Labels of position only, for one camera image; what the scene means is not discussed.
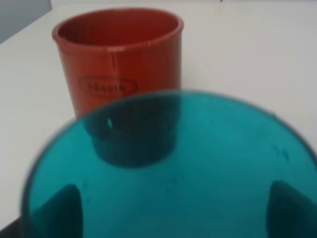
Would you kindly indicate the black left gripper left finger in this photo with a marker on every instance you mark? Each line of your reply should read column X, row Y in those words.
column 61, row 216

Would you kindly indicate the red plastic cup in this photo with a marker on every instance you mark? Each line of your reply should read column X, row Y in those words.
column 123, row 71

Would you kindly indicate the teal translucent plastic cup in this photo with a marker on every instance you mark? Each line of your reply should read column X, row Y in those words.
column 214, row 183

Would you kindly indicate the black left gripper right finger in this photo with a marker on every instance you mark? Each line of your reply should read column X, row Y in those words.
column 289, row 213

